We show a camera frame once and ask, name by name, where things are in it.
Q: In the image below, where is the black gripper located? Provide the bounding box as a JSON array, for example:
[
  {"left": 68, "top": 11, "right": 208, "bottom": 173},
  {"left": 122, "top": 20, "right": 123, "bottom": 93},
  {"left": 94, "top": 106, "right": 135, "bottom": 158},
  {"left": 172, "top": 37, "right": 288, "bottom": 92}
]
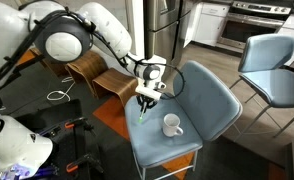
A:
[{"left": 136, "top": 94, "right": 158, "bottom": 113}]

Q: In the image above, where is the green white marker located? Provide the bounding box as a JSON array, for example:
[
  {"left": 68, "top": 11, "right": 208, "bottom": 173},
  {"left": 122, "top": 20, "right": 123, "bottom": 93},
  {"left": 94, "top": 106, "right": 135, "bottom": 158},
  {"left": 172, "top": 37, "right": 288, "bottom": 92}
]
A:
[{"left": 138, "top": 102, "right": 147, "bottom": 124}]

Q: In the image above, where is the white ceramic mug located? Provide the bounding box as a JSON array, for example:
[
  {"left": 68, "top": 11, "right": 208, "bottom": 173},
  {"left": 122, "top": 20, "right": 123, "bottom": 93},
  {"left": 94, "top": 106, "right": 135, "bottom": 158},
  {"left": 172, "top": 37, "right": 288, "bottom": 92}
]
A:
[{"left": 162, "top": 113, "right": 185, "bottom": 138}]

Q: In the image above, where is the bentwood walnut stool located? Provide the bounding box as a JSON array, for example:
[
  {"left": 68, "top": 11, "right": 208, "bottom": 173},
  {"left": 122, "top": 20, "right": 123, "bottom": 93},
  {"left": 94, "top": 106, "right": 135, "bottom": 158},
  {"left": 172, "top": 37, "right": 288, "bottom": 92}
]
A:
[
  {"left": 65, "top": 49, "right": 110, "bottom": 98},
  {"left": 91, "top": 68, "right": 140, "bottom": 108}
]

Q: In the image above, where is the orange black bar clamp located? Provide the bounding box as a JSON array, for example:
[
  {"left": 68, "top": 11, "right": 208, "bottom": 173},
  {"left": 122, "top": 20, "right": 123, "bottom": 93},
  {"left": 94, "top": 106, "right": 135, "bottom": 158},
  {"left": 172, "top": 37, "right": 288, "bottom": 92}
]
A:
[
  {"left": 65, "top": 153, "right": 105, "bottom": 174},
  {"left": 64, "top": 116, "right": 95, "bottom": 133}
]

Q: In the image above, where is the stainless steel refrigerator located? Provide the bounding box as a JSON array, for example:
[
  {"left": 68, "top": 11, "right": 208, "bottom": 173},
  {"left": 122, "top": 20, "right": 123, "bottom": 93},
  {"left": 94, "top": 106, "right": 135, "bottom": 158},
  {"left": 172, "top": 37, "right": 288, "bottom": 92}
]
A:
[{"left": 143, "top": 0, "right": 195, "bottom": 66}]

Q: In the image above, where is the black robot stand platform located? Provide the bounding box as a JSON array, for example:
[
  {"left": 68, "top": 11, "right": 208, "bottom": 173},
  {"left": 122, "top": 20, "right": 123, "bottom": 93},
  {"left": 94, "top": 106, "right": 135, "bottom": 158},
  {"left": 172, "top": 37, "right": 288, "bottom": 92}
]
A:
[{"left": 15, "top": 99, "right": 105, "bottom": 180}]

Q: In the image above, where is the white kitchen cabinet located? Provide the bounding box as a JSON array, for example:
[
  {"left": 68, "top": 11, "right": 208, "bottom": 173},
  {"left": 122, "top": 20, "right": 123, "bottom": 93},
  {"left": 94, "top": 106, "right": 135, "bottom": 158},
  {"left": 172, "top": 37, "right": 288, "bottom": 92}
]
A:
[{"left": 183, "top": 1, "right": 231, "bottom": 48}]

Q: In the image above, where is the stainless steel oven range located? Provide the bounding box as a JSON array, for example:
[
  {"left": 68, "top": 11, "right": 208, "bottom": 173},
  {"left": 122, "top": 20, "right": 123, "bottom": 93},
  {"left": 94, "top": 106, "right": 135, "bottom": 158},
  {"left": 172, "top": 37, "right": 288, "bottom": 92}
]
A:
[{"left": 216, "top": 0, "right": 293, "bottom": 51}]

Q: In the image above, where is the light blue bar chair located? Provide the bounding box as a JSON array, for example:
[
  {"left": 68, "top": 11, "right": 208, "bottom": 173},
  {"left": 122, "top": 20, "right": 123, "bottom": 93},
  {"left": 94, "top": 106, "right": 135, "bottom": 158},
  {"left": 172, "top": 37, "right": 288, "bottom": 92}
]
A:
[{"left": 229, "top": 33, "right": 294, "bottom": 139}]

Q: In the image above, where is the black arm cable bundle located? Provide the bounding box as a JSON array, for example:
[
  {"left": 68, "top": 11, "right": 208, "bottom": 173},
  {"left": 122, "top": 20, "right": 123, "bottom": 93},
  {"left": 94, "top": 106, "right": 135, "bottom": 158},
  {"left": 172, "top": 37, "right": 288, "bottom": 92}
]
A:
[{"left": 0, "top": 6, "right": 186, "bottom": 101}]

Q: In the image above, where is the white floor cable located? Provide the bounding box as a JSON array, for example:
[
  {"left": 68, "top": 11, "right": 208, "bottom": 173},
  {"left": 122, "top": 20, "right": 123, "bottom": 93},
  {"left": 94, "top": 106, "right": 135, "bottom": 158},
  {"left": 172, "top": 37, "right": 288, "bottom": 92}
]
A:
[{"left": 46, "top": 75, "right": 77, "bottom": 103}]

